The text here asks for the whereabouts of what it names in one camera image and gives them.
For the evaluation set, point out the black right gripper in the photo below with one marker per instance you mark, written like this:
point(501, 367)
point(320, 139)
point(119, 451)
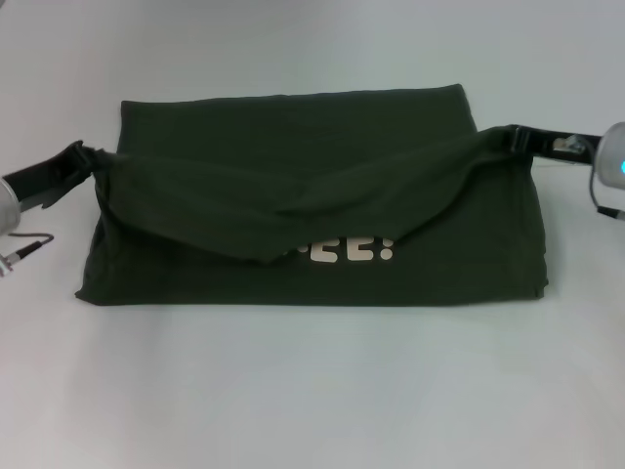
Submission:
point(561, 146)

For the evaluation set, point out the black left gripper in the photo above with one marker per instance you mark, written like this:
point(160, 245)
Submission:
point(49, 178)

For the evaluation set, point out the dark green shirt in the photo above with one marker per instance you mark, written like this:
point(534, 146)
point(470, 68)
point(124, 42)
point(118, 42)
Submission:
point(303, 195)

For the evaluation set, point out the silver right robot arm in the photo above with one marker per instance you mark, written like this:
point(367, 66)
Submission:
point(612, 156)

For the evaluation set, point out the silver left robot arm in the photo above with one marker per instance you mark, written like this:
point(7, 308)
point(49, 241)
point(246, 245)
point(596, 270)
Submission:
point(9, 205)

